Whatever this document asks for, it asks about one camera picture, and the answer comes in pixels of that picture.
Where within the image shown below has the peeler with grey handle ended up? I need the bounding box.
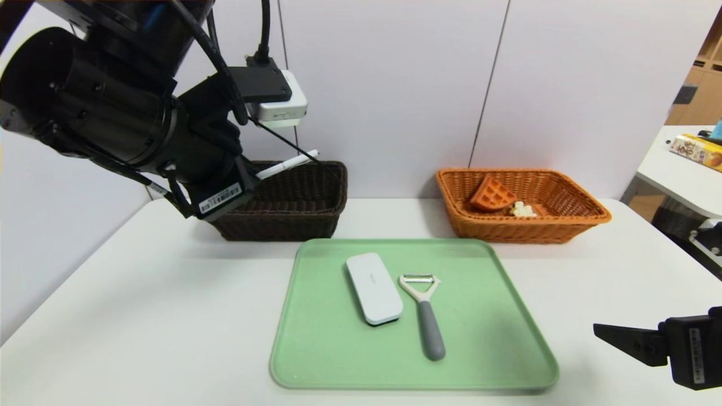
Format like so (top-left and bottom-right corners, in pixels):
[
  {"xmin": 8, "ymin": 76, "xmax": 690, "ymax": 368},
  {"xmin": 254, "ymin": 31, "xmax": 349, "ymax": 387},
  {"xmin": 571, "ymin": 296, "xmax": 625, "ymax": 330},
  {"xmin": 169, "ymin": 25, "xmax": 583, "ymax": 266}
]
[{"xmin": 399, "ymin": 274, "xmax": 446, "ymax": 362}]

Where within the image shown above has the orange wicker basket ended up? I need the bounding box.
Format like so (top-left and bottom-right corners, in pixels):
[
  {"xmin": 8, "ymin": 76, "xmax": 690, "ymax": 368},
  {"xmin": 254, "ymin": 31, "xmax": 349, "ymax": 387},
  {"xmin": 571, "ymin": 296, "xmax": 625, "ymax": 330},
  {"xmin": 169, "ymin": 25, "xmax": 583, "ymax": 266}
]
[{"xmin": 435, "ymin": 167, "xmax": 613, "ymax": 244}]

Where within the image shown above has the dark brown wicker basket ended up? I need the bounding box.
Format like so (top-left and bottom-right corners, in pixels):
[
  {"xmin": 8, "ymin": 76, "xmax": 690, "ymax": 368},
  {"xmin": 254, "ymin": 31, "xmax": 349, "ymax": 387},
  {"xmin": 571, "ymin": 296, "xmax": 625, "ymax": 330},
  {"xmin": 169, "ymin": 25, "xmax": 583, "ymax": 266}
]
[{"xmin": 209, "ymin": 161, "xmax": 349, "ymax": 242}]

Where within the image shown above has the white stylus pen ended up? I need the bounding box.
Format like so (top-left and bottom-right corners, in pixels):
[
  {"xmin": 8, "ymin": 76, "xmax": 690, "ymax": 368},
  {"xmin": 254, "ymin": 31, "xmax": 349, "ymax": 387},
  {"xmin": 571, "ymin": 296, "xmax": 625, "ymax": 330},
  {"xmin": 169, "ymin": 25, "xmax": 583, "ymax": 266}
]
[{"xmin": 257, "ymin": 149, "xmax": 319, "ymax": 180}]

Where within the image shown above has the yellow snack box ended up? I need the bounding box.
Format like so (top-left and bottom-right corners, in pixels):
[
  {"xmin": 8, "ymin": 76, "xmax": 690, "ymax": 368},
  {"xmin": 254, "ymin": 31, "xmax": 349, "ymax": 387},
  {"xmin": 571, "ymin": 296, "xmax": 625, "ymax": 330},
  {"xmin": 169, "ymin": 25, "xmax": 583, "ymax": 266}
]
[{"xmin": 669, "ymin": 134, "xmax": 722, "ymax": 173}]

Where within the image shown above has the light green plastic tray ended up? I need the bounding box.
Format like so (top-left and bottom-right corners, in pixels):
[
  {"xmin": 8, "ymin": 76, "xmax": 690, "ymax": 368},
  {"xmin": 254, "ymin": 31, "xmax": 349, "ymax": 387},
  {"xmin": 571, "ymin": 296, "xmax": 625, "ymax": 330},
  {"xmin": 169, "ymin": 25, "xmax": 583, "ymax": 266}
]
[{"xmin": 270, "ymin": 238, "xmax": 560, "ymax": 392}]

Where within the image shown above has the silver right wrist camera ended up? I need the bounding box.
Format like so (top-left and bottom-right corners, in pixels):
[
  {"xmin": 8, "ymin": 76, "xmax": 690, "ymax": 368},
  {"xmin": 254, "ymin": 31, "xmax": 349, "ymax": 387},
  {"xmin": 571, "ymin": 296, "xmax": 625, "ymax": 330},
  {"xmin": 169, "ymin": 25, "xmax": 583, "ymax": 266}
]
[{"xmin": 689, "ymin": 219, "xmax": 722, "ymax": 267}]

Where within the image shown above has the white side table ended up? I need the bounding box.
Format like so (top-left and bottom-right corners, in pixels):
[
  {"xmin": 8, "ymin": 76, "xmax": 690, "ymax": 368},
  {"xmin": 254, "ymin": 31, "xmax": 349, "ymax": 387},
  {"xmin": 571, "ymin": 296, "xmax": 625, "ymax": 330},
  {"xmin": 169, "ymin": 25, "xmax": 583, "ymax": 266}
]
[{"xmin": 636, "ymin": 125, "xmax": 722, "ymax": 220}]

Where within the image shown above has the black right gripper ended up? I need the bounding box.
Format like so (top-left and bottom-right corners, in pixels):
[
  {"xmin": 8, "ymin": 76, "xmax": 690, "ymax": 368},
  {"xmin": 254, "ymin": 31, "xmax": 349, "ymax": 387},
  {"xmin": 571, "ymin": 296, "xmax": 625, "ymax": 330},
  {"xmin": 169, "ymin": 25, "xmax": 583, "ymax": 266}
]
[{"xmin": 593, "ymin": 306, "xmax": 722, "ymax": 391}]

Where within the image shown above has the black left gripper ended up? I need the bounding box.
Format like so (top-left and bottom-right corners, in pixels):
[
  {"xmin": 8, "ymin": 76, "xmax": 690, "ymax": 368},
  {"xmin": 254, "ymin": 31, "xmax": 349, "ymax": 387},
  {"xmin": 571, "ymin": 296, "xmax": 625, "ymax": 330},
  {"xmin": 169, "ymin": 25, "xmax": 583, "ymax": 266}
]
[{"xmin": 179, "ymin": 143, "xmax": 262, "ymax": 222}]

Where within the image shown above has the orange toy waffle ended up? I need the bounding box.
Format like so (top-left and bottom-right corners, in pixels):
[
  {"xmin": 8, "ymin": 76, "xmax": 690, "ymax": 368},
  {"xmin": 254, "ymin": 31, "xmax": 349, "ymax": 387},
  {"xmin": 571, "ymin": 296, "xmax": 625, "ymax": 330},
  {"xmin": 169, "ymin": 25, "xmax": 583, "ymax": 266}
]
[{"xmin": 469, "ymin": 174, "xmax": 518, "ymax": 213}]

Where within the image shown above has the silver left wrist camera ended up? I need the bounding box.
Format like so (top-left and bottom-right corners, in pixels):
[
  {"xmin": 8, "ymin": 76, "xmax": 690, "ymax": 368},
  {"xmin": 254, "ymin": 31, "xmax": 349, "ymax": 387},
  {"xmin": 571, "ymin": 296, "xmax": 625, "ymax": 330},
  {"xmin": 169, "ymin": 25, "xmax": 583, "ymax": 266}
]
[{"xmin": 228, "ymin": 56, "xmax": 309, "ymax": 129}]

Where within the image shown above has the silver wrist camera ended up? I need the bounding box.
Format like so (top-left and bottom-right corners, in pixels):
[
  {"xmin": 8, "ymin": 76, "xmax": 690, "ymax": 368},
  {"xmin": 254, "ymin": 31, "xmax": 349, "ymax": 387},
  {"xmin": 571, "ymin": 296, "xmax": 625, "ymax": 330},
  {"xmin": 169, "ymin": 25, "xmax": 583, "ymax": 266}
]
[
  {"xmin": 228, "ymin": 56, "xmax": 309, "ymax": 129},
  {"xmin": 689, "ymin": 219, "xmax": 722, "ymax": 267}
]

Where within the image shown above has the wooden shelf unit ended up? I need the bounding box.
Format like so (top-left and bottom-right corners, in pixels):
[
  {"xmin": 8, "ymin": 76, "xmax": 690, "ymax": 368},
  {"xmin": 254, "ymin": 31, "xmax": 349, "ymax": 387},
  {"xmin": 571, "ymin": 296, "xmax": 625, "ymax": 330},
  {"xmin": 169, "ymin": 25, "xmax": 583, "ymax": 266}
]
[{"xmin": 666, "ymin": 11, "xmax": 722, "ymax": 127}]

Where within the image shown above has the white rectangular case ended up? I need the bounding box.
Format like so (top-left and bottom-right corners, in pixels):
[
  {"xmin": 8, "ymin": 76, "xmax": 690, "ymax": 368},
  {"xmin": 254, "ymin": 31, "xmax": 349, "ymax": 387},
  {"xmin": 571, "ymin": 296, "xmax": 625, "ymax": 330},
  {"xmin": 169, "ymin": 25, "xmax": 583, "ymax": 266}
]
[{"xmin": 346, "ymin": 253, "xmax": 404, "ymax": 326}]

